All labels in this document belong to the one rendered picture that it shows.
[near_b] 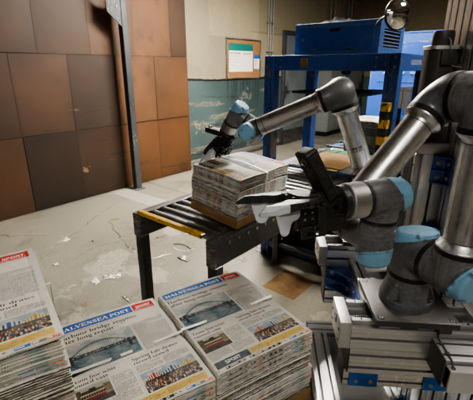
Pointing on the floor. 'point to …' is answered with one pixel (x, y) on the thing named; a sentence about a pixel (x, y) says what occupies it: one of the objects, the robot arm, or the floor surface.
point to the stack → (192, 347)
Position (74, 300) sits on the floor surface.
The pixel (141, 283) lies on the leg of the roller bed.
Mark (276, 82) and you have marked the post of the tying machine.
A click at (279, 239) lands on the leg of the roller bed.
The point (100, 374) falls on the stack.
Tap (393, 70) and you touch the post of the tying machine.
